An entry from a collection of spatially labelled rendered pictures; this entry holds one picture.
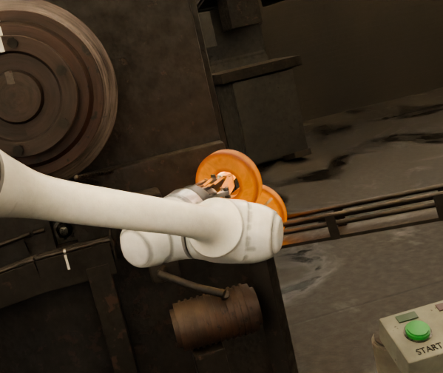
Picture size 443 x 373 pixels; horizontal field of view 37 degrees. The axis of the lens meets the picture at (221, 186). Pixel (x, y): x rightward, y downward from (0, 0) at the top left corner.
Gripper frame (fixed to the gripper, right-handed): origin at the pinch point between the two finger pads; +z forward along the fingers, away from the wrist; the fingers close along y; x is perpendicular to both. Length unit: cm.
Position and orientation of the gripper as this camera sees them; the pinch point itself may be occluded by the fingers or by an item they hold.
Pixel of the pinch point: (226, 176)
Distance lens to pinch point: 150.2
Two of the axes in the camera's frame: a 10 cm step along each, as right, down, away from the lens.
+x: -2.3, -9.4, -2.5
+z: 4.0, -3.2, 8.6
